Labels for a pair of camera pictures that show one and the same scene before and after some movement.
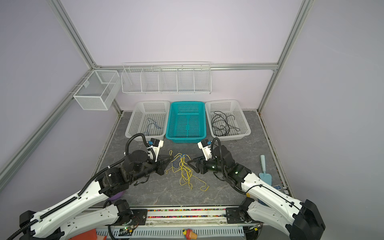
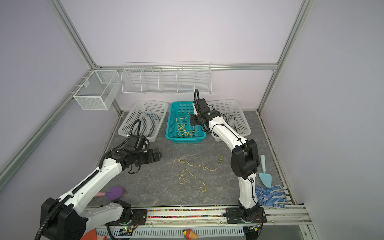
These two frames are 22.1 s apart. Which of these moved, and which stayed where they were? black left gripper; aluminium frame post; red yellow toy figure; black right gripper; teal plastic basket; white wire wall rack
Moved: black right gripper; black left gripper
Stayed: white wire wall rack; red yellow toy figure; teal plastic basket; aluminium frame post
